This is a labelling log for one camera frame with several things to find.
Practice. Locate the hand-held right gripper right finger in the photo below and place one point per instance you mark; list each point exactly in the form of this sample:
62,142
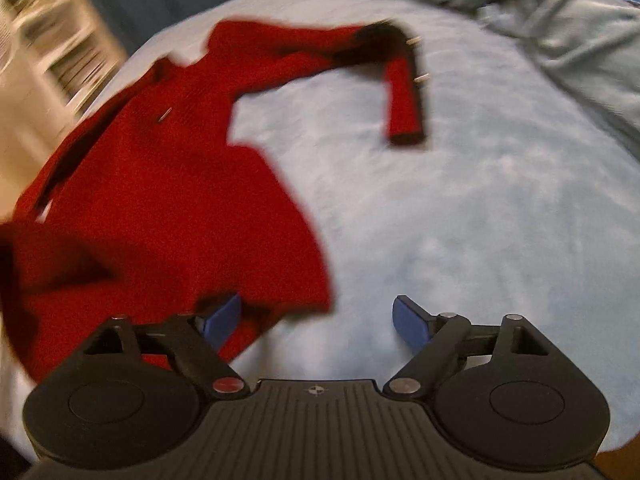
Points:
410,322

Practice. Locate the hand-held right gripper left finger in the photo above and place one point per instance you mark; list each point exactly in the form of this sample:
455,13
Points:
225,319

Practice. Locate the white shelf unit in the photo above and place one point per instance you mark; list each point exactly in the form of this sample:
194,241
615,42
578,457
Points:
45,45

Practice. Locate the red knit dress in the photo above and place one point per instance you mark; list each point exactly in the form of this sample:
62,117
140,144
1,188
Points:
150,185

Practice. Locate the grey crumpled duvet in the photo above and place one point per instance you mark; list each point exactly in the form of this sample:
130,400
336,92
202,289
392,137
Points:
575,35

